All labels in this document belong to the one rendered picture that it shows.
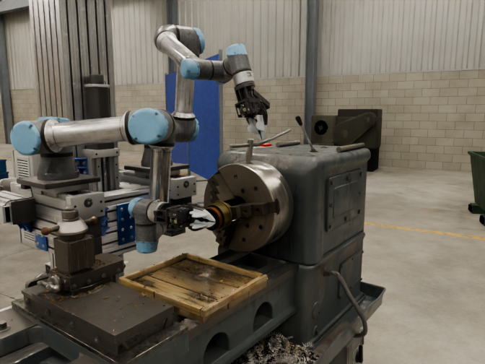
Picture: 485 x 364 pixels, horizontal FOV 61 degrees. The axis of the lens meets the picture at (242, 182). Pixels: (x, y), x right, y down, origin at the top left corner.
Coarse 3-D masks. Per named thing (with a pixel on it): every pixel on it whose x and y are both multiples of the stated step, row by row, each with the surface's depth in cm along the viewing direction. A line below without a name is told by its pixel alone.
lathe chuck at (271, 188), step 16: (224, 176) 145; (240, 176) 141; (256, 176) 137; (272, 176) 140; (208, 192) 151; (240, 192) 142; (256, 192) 138; (272, 192) 135; (288, 208) 141; (240, 224) 143; (256, 224) 139; (272, 224) 135; (240, 240) 144; (256, 240) 140; (272, 240) 144
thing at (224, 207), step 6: (216, 204) 133; (222, 204) 134; (228, 204) 137; (210, 210) 130; (216, 210) 131; (222, 210) 132; (228, 210) 134; (216, 216) 130; (222, 216) 132; (228, 216) 133; (216, 222) 130; (222, 222) 132; (228, 222) 134; (210, 228) 132; (216, 228) 131
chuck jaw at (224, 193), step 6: (216, 174) 147; (210, 180) 144; (216, 180) 142; (222, 180) 144; (216, 186) 140; (222, 186) 142; (228, 186) 144; (210, 192) 142; (216, 192) 140; (222, 192) 140; (228, 192) 142; (216, 198) 138; (222, 198) 139; (228, 198) 141; (234, 198) 143
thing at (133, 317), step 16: (32, 288) 106; (112, 288) 104; (128, 288) 104; (32, 304) 103; (48, 304) 97; (64, 304) 96; (80, 304) 96; (96, 304) 96; (128, 304) 96; (144, 304) 96; (160, 304) 96; (64, 320) 95; (80, 320) 89; (96, 320) 88; (112, 320) 88; (128, 320) 88; (144, 320) 88; (160, 320) 92; (96, 336) 87; (112, 336) 83; (128, 336) 85; (144, 336) 89
